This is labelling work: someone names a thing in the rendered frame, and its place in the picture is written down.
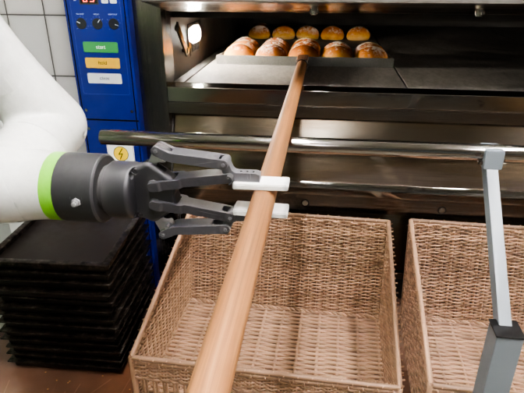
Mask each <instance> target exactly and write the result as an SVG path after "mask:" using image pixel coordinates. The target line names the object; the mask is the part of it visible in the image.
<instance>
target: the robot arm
mask: <svg viewBox="0 0 524 393"><path fill-rule="evenodd" d="M0 120H1V121H2V123H3V127H2V129H1V130H0V223H5V224H12V223H18V222H23V221H33V220H63V221H88V222H100V223H105V222H107V221H109V220H110V219H111V218H112V217H117V218H146V219H148V220H149V221H155V223H156V225H157V226H158V228H159V229H160V232H159V237H160V238H161V239H167V238H169V237H172V236H174V235H206V234H228V233H229V232H230V229H231V227H232V224H233V222H235V221H244V219H245V216H246V212H247V210H248V207H249V205H250V201H238V200H237V201H236V203H235V204H234V206H232V205H227V204H220V203H215V202H211V201H206V200H199V199H195V198H191V197H188V196H187V195H183V194H180V192H179V189H181V188H183V187H191V186H207V185H217V184H226V183H229V184H228V185H229V186H230V185H231V184H232V188H233V189H249V190H268V191H287V190H289V182H290V178H289V177H272V176H261V171H259V170H256V169H253V170H252V169H237V168H235V167H234V166H233V164H232V161H231V160H232V158H231V156H230V155H229V154H221V153H215V152H209V151H203V150H191V149H186V148H179V147H173V146H171V145H169V144H167V143H165V142H163V141H158V142H157V143H156V144H155V145H154V146H153V147H152V148H151V149H150V152H151V156H150V159H147V160H146V161H142V162H138V161H115V159H114V158H113V157H112V156H111V155H110V154H99V153H81V152H77V151H78V150H79V149H80V147H81V146H82V145H83V142H84V140H85V139H86V136H87V119H86V116H85V114H84V112H83V109H82V108H81V107H80V106H79V104H78V103H77V102H76V101H75V100H74V99H73V98H72V97H71V96H70V95H69V94H68V93H67V92H66V91H65V90H64V89H63V88H62V87H61V86H60V85H59V84H58V83H57V82H56V81H55V79H54V78H53V77H52V76H51V75H50V74H49V73H48V72H47V71H46V70H45V69H44V68H43V66H42V65H41V64H40V63H39V62H38V61H37V60H36V59H35V57H34V56H33V55H32V54H31V53H30V51H29V50H28V49H27V47H26V46H25V45H24V44H23V42H22V41H21V40H20V39H19V38H18V37H17V36H16V34H15V33H14V32H13V30H12V29H11V28H10V26H9V25H8V24H7V22H6V21H5V20H4V19H3V18H2V16H1V15H0ZM166 161H167V162H171V163H176V164H182V165H193V166H199V167H205V168H216V169H208V170H199V171H191V172H185V171H177V172H172V171H170V170H169V169H167V168H166V167H165V166H164V165H162V164H160V163H159V162H161V163H164V162H166ZM232 182H233V183H232ZM169 213H174V214H191V215H196V216H200V217H205V218H182V219H176V220H174V219H173V218H164V216H165V215H167V214H169Z"/></svg>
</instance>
